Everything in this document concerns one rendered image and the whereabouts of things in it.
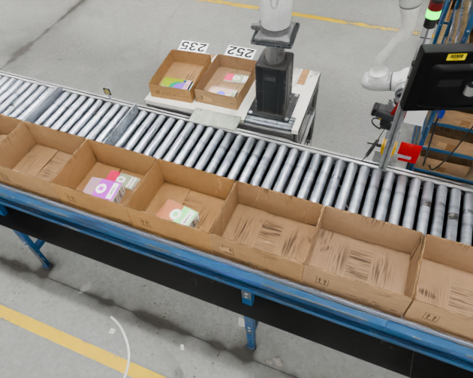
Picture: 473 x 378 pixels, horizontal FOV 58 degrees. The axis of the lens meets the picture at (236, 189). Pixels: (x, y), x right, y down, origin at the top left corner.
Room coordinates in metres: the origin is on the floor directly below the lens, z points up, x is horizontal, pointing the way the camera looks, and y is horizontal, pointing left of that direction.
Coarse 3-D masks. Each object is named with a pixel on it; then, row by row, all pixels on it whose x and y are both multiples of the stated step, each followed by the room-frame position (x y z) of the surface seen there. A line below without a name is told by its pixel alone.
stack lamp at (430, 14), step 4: (432, 4) 1.43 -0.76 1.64; (436, 4) 1.42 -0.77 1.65; (440, 4) 1.42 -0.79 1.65; (428, 8) 1.44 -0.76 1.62; (432, 8) 1.42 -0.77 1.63; (436, 8) 1.42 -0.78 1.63; (440, 8) 1.42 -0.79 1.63; (428, 12) 1.43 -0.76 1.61; (432, 12) 1.42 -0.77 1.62; (436, 12) 1.42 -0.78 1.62; (440, 12) 1.42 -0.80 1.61; (428, 16) 1.43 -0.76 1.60; (432, 16) 1.42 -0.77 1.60; (436, 16) 1.42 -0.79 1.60
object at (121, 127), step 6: (132, 108) 2.01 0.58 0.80; (126, 114) 1.95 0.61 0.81; (132, 114) 1.99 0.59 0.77; (126, 120) 1.93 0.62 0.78; (132, 120) 1.98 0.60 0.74; (120, 126) 1.88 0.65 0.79; (126, 126) 1.92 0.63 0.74; (114, 132) 1.82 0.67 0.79; (120, 132) 1.86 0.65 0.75; (108, 138) 1.77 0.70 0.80; (114, 138) 1.81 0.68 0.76
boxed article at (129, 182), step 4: (112, 172) 1.41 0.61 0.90; (116, 172) 1.41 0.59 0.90; (120, 172) 1.41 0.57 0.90; (108, 176) 1.39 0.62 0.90; (112, 176) 1.39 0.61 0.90; (116, 176) 1.38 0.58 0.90; (120, 176) 1.38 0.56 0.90; (124, 176) 1.38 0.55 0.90; (128, 176) 1.38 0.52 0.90; (132, 176) 1.37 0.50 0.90; (112, 180) 1.36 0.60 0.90; (116, 180) 1.36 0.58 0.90; (120, 180) 1.36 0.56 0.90; (124, 180) 1.36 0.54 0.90; (128, 180) 1.35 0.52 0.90; (132, 180) 1.35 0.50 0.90; (136, 180) 1.35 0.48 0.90; (124, 184) 1.33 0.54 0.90; (128, 184) 1.32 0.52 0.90; (132, 184) 1.32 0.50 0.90; (136, 184) 1.33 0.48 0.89; (128, 188) 1.30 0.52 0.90; (132, 188) 1.30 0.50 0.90
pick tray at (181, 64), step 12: (168, 60) 2.46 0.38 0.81; (180, 60) 2.51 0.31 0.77; (192, 60) 2.48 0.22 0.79; (204, 60) 2.44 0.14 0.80; (156, 72) 2.29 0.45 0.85; (168, 72) 2.40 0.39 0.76; (180, 72) 2.39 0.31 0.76; (192, 72) 2.38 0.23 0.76; (204, 72) 2.30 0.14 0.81; (156, 84) 2.26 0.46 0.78; (156, 96) 2.16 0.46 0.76; (168, 96) 2.13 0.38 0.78; (180, 96) 2.10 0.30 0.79; (192, 96) 2.09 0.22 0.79
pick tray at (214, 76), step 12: (216, 60) 2.40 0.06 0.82; (228, 60) 2.40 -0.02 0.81; (240, 60) 2.36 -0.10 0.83; (252, 60) 2.33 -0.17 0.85; (216, 72) 2.36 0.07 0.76; (228, 72) 2.35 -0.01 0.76; (240, 72) 2.33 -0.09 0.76; (252, 72) 2.21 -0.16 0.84; (204, 84) 2.21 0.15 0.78; (216, 84) 2.23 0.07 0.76; (228, 84) 2.22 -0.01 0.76; (240, 84) 2.21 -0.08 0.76; (204, 96) 2.06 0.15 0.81; (216, 96) 2.02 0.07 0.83; (228, 96) 1.99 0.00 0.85; (240, 96) 2.02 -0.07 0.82; (228, 108) 1.99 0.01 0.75
